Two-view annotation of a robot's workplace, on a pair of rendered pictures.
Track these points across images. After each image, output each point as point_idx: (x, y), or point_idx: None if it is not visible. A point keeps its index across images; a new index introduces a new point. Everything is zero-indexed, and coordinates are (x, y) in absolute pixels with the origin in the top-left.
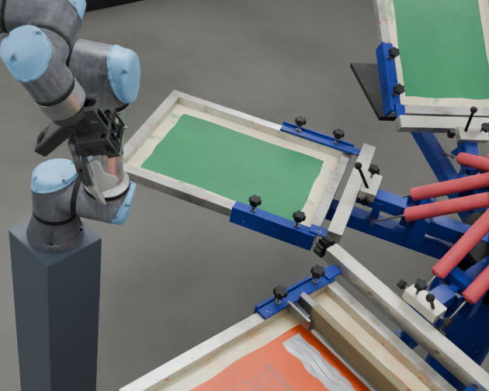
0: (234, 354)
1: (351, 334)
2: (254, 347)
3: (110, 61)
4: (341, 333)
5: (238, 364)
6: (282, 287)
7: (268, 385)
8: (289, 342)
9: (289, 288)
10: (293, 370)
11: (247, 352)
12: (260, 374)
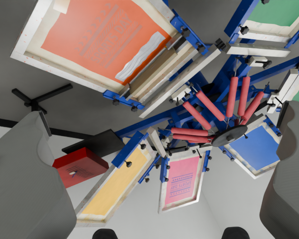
0: (144, 4)
1: (159, 71)
2: (152, 15)
3: None
4: (159, 68)
5: (137, 9)
6: (188, 33)
7: (127, 30)
8: (158, 34)
9: (192, 32)
10: (140, 40)
11: (147, 12)
12: (133, 23)
